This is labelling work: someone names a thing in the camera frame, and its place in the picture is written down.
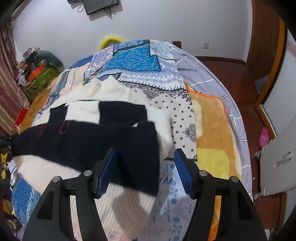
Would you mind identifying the black and white striped sweater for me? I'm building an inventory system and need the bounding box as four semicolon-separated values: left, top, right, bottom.
11;76;174;241

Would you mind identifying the pale blue floral sheet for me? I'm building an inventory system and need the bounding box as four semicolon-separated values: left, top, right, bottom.
139;160;199;241

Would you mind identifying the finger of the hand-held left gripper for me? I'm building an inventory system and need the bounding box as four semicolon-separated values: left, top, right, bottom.
0;136;16;149

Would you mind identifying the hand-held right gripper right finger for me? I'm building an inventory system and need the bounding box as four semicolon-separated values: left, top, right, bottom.
173;149;269;241

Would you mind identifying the wooden wardrobe with white doors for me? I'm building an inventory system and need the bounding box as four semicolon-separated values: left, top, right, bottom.
254;19;296;139

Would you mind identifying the orange yellow fleece blanket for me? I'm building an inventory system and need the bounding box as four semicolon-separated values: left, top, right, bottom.
185;81;243;241

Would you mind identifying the pink slipper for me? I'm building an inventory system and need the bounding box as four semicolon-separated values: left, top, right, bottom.
258;127;271;149

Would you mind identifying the small wall-mounted monitor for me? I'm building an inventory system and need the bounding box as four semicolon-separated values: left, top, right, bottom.
83;0;121;15

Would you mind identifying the pile of mixed clutter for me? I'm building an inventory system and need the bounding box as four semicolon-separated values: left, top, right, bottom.
16;46;47;84

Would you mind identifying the red box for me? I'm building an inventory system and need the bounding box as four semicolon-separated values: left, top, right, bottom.
13;108;29;129

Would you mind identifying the brown striped curtain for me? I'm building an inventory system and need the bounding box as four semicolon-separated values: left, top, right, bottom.
0;22;30;135

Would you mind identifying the orange box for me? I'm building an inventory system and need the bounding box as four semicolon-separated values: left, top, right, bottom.
28;65;46;80

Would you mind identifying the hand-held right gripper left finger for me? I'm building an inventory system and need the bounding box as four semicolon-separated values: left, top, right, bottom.
22;148;118;241

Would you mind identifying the blue patchwork bedsheet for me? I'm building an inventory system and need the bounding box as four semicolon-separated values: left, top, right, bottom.
10;39;199;227

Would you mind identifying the yellow foam tube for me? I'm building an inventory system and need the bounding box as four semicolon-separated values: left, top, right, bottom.
99;35;126;50

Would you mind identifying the grey checked quilt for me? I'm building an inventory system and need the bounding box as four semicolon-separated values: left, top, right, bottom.
169;42;253;197

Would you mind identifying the brown wooden door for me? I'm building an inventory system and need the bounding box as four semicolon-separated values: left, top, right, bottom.
245;0;281;77

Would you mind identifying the white cabinet door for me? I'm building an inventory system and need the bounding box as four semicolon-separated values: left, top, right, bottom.
259;125;296;195

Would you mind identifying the green patterned bag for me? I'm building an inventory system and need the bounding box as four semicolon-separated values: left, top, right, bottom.
24;66;59;103

